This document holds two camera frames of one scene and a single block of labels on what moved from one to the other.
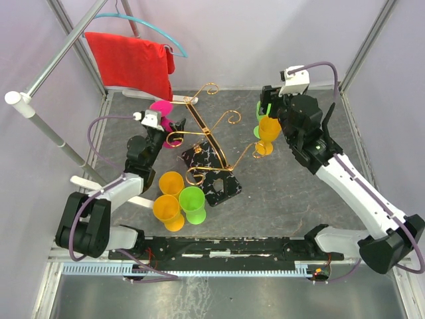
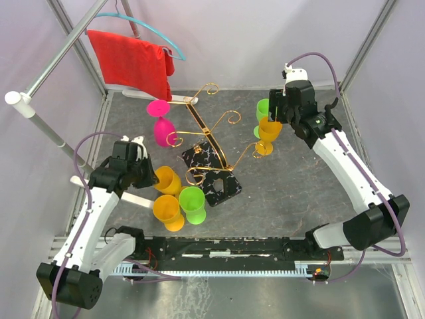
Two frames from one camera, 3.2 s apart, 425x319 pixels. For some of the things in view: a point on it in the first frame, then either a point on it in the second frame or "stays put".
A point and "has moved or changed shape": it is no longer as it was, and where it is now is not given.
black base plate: x=224 y=249 stays put
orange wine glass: x=171 y=183 has moved or changed shape
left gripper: x=178 y=129 → x=151 y=179
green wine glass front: x=192 y=201 stays put
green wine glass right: x=257 y=129 stays put
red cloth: x=133 y=62 stays put
